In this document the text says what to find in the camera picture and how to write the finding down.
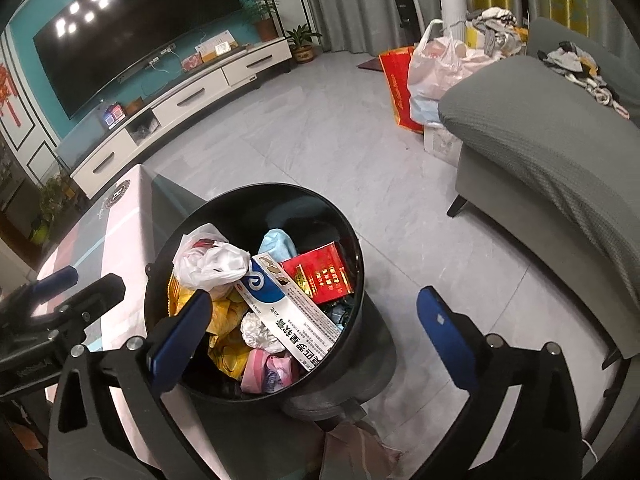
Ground black trash bin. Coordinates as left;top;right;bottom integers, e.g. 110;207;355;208
144;182;399;414

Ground blue red desk gadget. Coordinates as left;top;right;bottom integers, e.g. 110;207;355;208
102;103;126;130

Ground grey curtain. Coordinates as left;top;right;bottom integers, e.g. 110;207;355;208
320;0;527;57

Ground tall potted plant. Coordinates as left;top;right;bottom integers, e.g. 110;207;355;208
242;0;281;44

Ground white cardboard box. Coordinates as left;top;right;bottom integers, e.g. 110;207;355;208
423;122;464;167

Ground small potted plant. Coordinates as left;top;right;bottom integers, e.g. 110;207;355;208
285;24;324;65

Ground gold snack bag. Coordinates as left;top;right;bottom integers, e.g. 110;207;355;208
166;274;257;382

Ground white desk calendar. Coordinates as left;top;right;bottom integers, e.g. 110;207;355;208
194;31;236;59

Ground pink plastic bag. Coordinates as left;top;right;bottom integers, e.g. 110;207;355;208
240;348;302;395

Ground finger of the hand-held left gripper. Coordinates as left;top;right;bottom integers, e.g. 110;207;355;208
57;273;127;335
25;266;80;302

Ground dark green wrapper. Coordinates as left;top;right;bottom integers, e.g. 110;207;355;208
319;299;354;332

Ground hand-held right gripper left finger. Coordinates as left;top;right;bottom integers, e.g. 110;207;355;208
47;290;221;480

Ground grey sofa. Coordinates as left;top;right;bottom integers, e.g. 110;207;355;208
437;16;640;362

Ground clear bag with red contents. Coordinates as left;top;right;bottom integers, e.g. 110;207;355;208
172;223;253;292

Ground red cardboard box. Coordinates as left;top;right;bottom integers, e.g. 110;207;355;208
279;241;354;307

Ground red knot wall decoration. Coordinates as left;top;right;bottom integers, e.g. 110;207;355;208
0;62;24;129

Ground red shopping bag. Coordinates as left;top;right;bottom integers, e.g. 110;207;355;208
378;46;427;135

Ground white cylindrical air purifier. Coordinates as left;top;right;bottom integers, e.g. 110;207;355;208
437;0;469;37

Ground white TV cabinet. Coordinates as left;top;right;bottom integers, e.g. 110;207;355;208
55;37;294;201

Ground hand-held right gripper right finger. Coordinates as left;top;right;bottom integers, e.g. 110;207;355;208
416;286;588;480

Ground person's pink clad legs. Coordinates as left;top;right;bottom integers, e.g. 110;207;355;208
321;419;403;480

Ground large bushy potted plant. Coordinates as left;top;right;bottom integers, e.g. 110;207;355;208
30;174;77;247

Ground white plastic shopping bag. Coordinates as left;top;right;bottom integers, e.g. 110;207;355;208
407;19;504;127

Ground black television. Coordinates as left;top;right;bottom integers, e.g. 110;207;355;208
32;0;252;121

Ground blue white medicine box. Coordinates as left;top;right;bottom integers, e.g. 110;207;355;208
233;253;344;374

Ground blue face mask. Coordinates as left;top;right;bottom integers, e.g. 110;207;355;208
257;228;299;262

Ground pink grey printed table cover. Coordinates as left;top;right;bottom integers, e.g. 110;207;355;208
30;162;211;468

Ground white tissue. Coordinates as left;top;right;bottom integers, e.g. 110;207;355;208
240;312;287;354

